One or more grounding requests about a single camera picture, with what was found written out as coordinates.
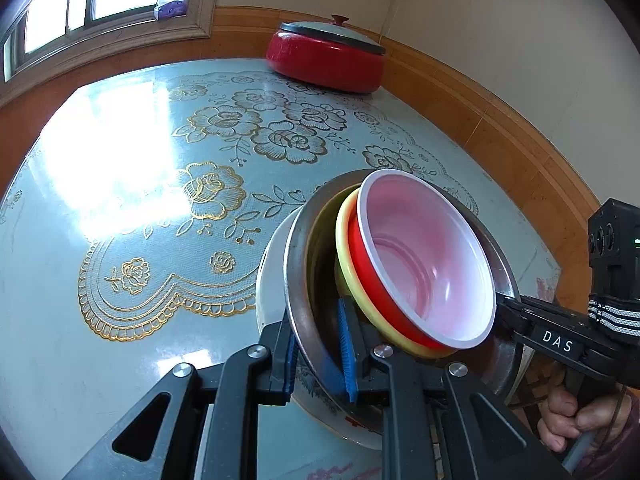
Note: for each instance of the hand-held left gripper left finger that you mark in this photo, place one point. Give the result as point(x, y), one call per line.
point(289, 375)

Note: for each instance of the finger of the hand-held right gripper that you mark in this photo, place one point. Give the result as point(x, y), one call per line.
point(512, 315)

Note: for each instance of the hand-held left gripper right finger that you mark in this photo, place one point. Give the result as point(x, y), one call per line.
point(347, 360)

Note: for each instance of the small white plate red characters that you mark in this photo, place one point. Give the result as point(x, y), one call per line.
point(270, 280)

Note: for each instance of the red plastic bowl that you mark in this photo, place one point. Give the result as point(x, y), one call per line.
point(425, 260)

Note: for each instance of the yellow plastic bowl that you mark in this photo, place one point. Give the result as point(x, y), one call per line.
point(345, 255)

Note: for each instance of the stainless steel bowl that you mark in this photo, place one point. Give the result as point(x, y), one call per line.
point(312, 240)

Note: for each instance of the person's right forearm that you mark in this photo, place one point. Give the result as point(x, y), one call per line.
point(632, 425)

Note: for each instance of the person's right hand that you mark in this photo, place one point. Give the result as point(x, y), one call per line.
point(560, 420)

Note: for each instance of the red electric pot with lid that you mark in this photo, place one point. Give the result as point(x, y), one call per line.
point(320, 65)

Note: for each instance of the purple tissue box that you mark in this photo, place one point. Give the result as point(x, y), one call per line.
point(172, 9)

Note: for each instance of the window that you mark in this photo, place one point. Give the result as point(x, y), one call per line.
point(50, 10)

